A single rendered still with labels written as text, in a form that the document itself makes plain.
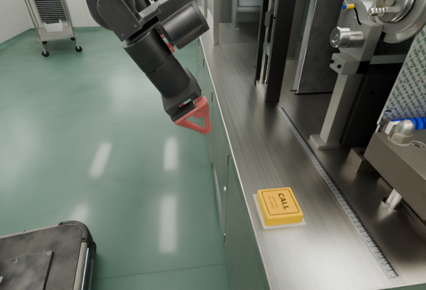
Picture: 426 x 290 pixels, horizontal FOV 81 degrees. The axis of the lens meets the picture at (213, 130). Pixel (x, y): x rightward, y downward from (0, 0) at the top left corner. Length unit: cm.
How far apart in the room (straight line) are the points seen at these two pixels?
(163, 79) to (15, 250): 124
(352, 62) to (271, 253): 41
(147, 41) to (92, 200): 157
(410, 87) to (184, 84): 44
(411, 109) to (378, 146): 13
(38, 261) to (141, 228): 52
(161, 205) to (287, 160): 119
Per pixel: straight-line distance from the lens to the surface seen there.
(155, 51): 40
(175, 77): 42
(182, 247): 153
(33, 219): 195
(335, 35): 60
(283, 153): 67
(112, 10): 37
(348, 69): 62
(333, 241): 53
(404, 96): 63
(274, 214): 50
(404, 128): 56
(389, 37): 62
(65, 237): 144
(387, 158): 57
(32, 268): 139
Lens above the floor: 132
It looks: 35 degrees down
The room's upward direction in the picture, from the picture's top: straight up
